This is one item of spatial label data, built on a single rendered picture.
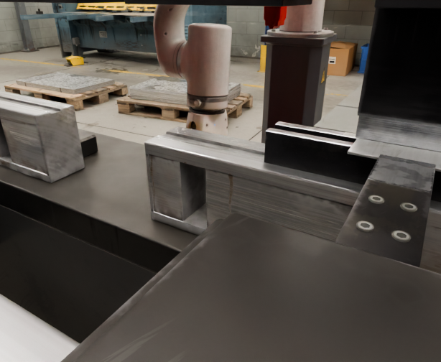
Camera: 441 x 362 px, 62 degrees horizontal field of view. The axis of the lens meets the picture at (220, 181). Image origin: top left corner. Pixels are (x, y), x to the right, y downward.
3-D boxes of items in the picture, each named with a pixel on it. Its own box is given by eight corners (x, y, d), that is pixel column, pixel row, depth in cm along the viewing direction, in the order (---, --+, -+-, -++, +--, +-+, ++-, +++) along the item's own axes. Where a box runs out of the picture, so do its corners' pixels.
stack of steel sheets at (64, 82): (115, 83, 443) (115, 79, 440) (74, 95, 394) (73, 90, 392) (59, 75, 486) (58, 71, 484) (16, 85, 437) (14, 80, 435)
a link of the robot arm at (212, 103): (210, 99, 69) (210, 115, 71) (235, 94, 76) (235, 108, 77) (177, 93, 74) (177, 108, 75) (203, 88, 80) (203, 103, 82)
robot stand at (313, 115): (263, 273, 163) (280, 31, 118) (303, 286, 156) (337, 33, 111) (247, 300, 149) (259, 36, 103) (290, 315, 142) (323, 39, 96)
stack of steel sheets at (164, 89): (241, 94, 395) (242, 82, 390) (217, 109, 344) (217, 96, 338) (161, 85, 431) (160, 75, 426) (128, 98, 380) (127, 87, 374)
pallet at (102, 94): (128, 95, 452) (127, 83, 445) (76, 111, 389) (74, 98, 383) (61, 85, 504) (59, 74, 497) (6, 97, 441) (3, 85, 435)
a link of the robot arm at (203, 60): (175, 92, 74) (212, 98, 70) (175, 21, 69) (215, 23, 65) (200, 87, 81) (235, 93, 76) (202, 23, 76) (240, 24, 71)
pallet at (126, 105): (252, 106, 405) (253, 93, 399) (224, 128, 340) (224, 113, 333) (159, 95, 448) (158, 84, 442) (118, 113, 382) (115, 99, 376)
